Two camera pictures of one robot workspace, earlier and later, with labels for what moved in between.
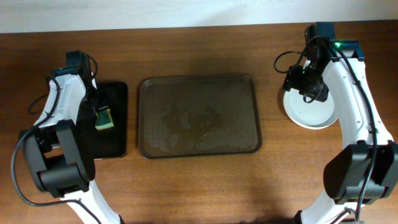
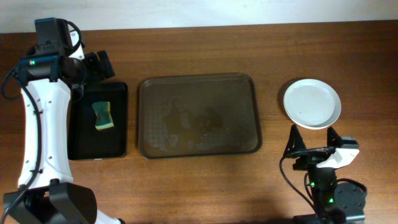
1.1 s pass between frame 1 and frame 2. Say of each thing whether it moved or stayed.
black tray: stayed
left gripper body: moved
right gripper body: moved
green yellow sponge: stayed
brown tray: stayed
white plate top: stayed
